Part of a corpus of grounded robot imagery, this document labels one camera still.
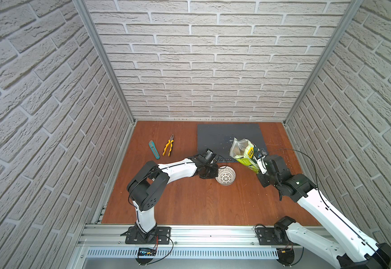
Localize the left small circuit board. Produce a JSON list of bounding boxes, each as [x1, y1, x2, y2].
[[137, 248, 157, 257]]

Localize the white slotted cable duct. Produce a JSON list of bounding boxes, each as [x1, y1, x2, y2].
[[86, 247, 278, 260]]

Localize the green oats bag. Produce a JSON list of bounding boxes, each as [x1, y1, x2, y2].
[[230, 138, 260, 174]]

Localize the aluminium corner post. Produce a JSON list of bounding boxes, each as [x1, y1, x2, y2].
[[73, 0, 137, 125], [283, 0, 363, 127]]

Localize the dark grey network switch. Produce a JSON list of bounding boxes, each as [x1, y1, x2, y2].
[[197, 123, 268, 163]]

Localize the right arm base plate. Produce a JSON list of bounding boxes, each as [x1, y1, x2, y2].
[[254, 226, 294, 247]]

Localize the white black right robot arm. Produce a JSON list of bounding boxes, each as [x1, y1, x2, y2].
[[255, 153, 391, 269]]

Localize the teal utility knife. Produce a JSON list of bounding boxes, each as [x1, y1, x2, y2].
[[148, 140, 160, 160]]

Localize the yellow black pliers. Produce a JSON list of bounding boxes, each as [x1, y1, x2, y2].
[[162, 134, 174, 156]]

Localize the aluminium right corner post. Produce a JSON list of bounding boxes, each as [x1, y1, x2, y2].
[[283, 0, 363, 127]]

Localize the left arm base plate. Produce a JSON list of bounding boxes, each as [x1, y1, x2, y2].
[[121, 225, 172, 245]]

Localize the aluminium left corner post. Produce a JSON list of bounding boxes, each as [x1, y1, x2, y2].
[[73, 0, 137, 125]]

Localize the aluminium front rail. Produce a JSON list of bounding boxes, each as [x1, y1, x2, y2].
[[77, 224, 354, 249]]

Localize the right black round connector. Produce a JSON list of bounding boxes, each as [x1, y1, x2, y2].
[[277, 249, 295, 266]]

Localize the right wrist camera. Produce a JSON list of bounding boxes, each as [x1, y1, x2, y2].
[[255, 151, 267, 174]]

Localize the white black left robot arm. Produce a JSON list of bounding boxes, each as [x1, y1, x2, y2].
[[127, 150, 218, 234]]

